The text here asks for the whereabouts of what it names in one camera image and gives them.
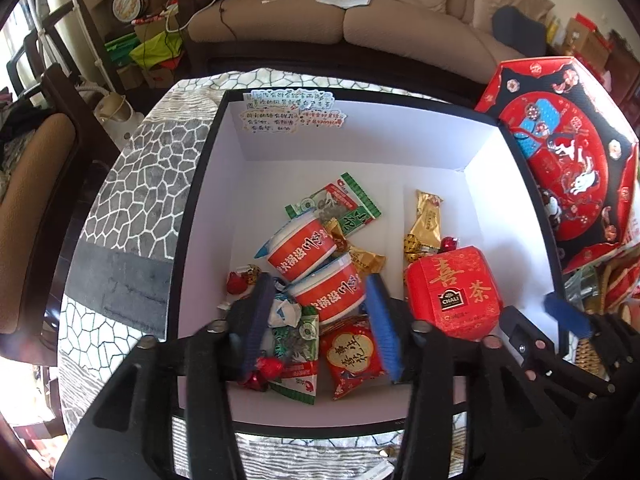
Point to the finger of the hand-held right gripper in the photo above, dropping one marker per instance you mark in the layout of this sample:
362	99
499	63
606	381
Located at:
530	345
567	312

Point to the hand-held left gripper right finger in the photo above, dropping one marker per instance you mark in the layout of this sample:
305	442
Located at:
385	330

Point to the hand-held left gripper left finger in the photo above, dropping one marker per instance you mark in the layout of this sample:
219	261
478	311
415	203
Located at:
257	310

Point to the black storage box white inside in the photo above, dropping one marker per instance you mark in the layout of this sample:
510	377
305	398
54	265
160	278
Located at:
280	160

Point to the white blue crumpled wrapper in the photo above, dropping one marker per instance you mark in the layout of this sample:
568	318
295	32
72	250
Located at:
282	312

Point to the clear glass jar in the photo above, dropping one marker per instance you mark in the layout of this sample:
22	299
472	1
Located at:
580	280

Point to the red foil candy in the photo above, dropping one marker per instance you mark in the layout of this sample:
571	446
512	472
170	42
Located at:
448	243
235	282
270	367

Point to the red snack packet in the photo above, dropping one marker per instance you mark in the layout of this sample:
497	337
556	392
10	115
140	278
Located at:
350	360

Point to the wicker basket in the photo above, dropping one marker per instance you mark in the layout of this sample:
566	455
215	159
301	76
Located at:
587	355

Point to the green seed packet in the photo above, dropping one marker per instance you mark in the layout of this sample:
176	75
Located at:
345	200
295	345

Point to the red white snack cup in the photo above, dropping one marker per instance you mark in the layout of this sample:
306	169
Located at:
300	255
330	292

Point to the gold crumpled wrapper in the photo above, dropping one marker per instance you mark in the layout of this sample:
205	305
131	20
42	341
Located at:
367	260

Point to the red tea box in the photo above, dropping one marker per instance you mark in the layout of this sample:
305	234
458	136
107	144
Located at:
450	280

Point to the gold candy packet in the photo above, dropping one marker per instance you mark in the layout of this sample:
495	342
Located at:
425	220

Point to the red octagonal gift box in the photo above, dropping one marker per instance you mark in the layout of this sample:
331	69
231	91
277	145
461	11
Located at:
565	160

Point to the cluster of handwritten stickers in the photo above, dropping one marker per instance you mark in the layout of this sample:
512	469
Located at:
292	110

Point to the dark wooden cabinet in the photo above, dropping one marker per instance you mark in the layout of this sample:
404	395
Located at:
625	65

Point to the wooden chair tan cushion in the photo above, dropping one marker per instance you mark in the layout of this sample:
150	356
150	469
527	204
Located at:
35	185

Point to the brown red cardboard box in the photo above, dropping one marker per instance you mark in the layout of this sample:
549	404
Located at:
585	35

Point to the yellow green bag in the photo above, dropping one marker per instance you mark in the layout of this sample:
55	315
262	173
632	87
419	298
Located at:
155	47

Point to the dark blue cloth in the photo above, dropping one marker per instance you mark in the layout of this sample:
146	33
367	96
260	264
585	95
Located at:
517	27

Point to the white pole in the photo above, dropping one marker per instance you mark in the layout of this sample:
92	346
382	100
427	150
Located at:
100	61

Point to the pile of dark clothes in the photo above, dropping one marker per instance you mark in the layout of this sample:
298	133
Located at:
20	120

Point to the beige sofa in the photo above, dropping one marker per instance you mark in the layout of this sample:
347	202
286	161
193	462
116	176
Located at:
400	25

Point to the round cookie tin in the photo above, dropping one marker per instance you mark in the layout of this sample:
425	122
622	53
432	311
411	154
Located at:
130	4

